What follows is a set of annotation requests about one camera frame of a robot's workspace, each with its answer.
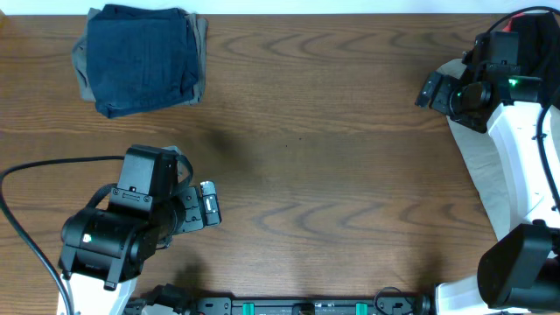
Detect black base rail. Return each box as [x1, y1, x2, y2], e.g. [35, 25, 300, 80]
[185, 295, 431, 315]

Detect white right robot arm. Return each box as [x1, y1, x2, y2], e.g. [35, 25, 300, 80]
[415, 31, 559, 314]

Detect khaki beige shorts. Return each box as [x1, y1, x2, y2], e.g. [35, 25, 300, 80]
[435, 58, 560, 242]

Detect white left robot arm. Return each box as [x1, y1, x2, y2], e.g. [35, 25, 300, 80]
[57, 145, 222, 314]

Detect black t-shirt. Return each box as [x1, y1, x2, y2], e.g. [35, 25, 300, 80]
[512, 13, 559, 106]

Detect red garment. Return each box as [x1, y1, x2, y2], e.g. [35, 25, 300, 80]
[502, 13, 523, 32]

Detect folded grey shorts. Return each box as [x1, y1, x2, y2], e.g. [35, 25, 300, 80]
[71, 10, 208, 105]

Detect navy blue shorts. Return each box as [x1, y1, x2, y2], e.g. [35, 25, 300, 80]
[87, 4, 199, 118]

